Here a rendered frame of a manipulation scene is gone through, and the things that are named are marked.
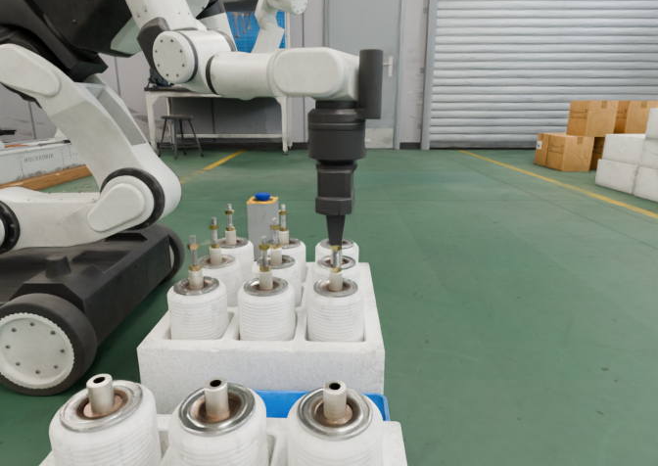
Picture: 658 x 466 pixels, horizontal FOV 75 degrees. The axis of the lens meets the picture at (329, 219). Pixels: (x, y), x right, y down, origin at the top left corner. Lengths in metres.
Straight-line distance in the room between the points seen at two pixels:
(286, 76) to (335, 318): 0.37
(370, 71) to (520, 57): 5.61
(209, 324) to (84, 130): 0.55
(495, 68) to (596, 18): 1.32
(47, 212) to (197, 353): 0.58
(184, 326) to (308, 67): 0.45
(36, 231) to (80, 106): 0.32
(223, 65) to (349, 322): 0.45
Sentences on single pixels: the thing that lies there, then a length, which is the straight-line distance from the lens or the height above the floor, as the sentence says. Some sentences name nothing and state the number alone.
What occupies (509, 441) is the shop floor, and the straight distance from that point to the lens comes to 0.87.
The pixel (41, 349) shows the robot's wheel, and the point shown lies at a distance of 1.01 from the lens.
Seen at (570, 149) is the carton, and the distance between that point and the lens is 4.27.
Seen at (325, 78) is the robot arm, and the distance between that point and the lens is 0.61.
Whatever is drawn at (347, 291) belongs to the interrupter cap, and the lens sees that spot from 0.71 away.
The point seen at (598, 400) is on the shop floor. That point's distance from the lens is 1.03.
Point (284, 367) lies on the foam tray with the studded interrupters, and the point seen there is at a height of 0.15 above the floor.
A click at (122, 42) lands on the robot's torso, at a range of 1.06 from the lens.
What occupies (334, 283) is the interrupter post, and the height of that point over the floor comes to 0.26.
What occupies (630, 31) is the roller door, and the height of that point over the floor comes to 1.45.
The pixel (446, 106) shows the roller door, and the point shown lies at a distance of 5.89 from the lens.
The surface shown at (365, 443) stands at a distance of 0.44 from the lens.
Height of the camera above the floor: 0.55
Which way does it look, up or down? 15 degrees down
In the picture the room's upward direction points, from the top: straight up
